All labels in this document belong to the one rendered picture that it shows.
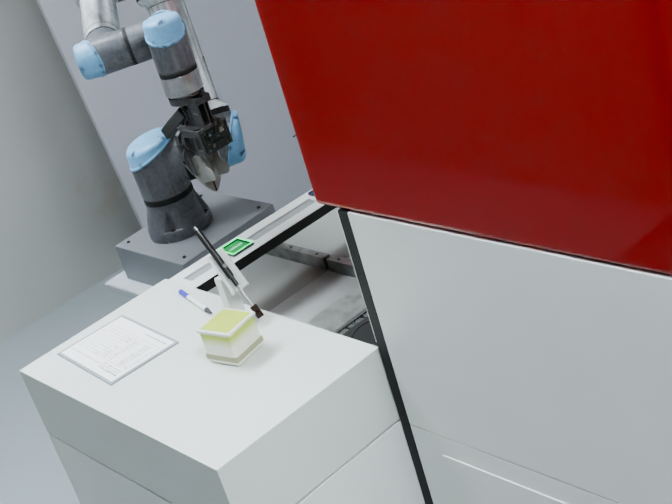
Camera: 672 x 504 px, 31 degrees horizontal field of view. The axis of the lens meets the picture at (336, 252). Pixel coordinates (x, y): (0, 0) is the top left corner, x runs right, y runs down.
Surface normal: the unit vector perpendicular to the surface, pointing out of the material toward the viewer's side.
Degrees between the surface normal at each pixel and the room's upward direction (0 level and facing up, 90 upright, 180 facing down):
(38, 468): 0
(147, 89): 82
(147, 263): 90
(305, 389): 0
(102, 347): 0
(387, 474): 90
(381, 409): 90
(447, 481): 90
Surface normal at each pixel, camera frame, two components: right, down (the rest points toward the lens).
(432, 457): -0.70, 0.47
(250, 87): 0.62, 0.04
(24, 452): -0.26, -0.87
